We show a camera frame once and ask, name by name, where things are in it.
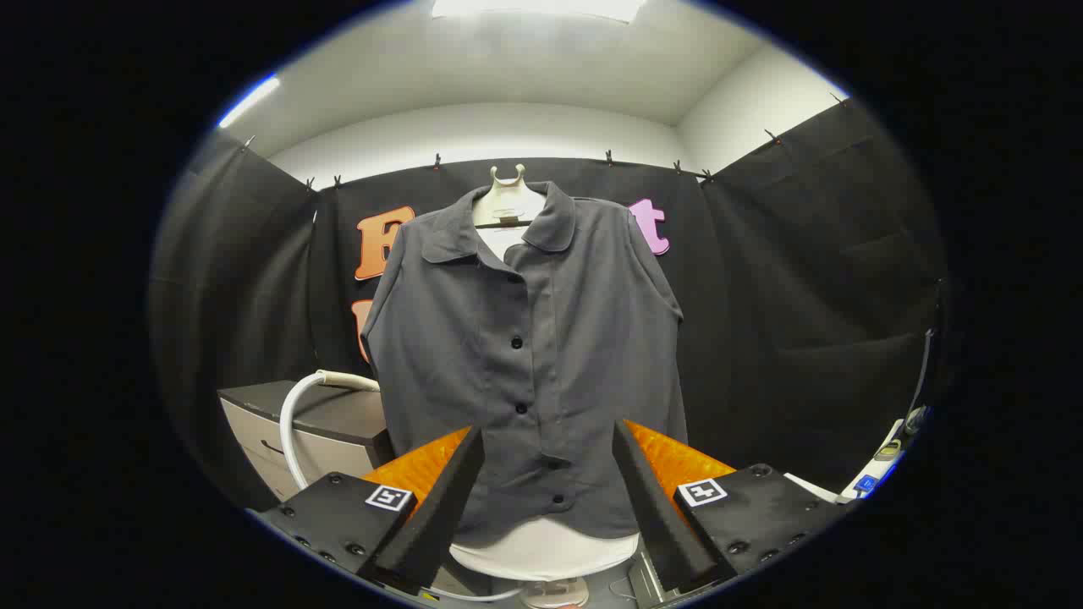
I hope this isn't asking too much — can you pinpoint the white side table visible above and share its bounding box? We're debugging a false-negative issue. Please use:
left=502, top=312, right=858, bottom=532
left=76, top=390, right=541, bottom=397
left=783, top=406, right=932, bottom=506

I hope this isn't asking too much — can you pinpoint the drawer cabinet with dark top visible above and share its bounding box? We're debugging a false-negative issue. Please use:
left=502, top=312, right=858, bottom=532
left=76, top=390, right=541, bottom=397
left=218, top=379, right=394, bottom=502

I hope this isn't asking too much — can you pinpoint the white steamer base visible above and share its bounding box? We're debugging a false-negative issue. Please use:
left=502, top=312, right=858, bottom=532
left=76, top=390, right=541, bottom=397
left=520, top=578, right=589, bottom=609

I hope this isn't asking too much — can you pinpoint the long ceiling strip light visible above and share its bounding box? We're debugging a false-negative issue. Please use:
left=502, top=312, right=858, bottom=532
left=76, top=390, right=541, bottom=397
left=218, top=74, right=282, bottom=129

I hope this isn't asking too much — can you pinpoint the ceiling panel light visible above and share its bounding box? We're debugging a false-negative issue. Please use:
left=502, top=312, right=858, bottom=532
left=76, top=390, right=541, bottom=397
left=432, top=0, right=648, bottom=24

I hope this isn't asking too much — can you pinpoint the grey button-up shirt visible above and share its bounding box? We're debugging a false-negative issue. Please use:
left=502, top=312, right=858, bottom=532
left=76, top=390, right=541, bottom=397
left=360, top=180, right=688, bottom=549

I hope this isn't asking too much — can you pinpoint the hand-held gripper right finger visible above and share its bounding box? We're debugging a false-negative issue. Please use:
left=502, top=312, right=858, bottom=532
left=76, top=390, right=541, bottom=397
left=613, top=419, right=853, bottom=595

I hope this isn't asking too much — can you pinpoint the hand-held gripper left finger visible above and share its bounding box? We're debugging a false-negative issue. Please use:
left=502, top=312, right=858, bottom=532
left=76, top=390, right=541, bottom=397
left=252, top=425, right=486, bottom=595

